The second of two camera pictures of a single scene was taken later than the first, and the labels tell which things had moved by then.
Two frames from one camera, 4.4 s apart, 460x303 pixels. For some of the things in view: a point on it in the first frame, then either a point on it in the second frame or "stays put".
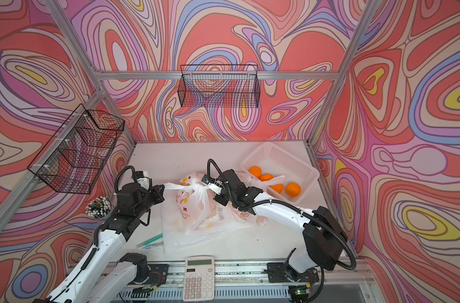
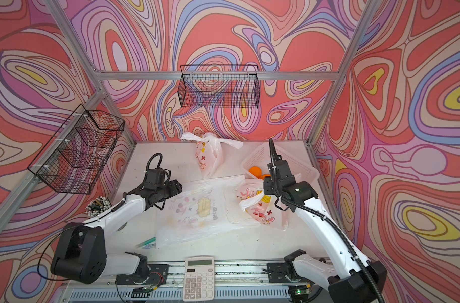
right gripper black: [221, 200] -> [267, 186]
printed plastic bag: [194, 200] -> [209, 151]
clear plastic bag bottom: [179, 231] stays put
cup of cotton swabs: [100, 207] stays put
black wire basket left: [74, 159] stays put
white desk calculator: [199, 279] stays put
